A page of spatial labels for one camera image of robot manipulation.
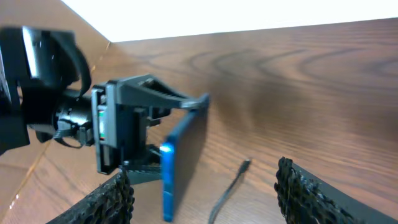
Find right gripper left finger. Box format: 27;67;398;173
48;168;135;224

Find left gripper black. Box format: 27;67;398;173
91;74;199;185

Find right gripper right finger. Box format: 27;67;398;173
274;157;397;224

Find blue Galaxy smartphone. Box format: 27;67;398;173
160;94;210;222

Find black USB charging cable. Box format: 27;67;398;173
207;159;252;224

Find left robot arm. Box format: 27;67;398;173
1;26;209;184

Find cardboard panel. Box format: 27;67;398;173
1;0;109;216

